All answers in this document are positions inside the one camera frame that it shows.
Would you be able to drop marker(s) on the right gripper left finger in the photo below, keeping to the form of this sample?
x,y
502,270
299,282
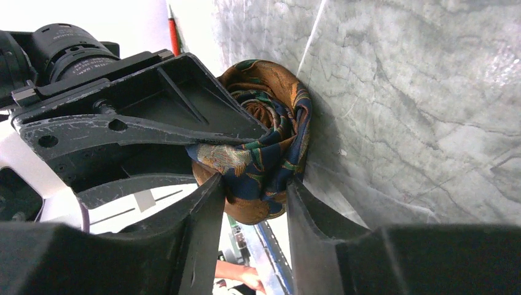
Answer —
x,y
171,252

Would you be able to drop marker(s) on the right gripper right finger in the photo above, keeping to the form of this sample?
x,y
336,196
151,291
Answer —
x,y
331,254

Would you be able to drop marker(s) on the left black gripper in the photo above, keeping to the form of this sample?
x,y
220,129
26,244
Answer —
x,y
65,91

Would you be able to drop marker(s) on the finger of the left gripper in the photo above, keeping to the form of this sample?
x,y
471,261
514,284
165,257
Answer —
x,y
102,174

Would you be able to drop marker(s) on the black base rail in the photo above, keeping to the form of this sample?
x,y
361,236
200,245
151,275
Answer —
x,y
257,246

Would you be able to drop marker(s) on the person's bare hand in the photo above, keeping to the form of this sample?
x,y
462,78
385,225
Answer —
x,y
251,281

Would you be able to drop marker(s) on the colourful patterned tie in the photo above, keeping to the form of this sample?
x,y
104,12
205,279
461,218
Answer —
x,y
256,174

